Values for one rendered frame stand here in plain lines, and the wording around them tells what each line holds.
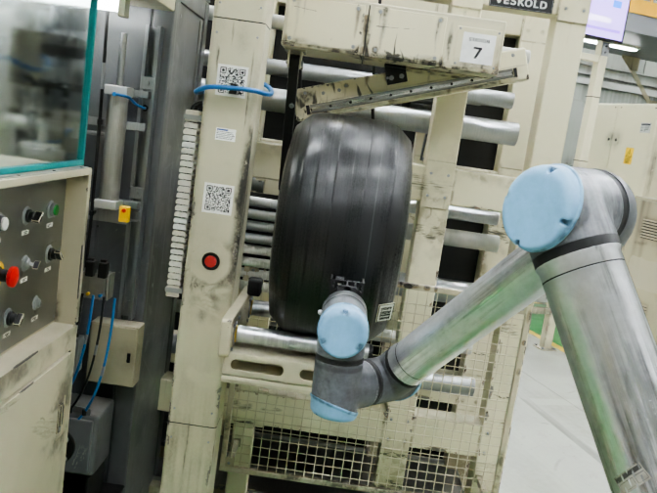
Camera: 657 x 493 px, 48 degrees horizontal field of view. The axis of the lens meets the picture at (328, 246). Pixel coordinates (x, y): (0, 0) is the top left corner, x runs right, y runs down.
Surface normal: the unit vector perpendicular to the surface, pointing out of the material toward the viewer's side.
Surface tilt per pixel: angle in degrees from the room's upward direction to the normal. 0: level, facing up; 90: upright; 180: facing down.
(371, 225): 80
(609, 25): 90
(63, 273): 90
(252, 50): 90
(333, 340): 84
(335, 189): 65
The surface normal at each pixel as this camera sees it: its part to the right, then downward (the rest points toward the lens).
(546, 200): -0.79, -0.11
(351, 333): -0.02, 0.05
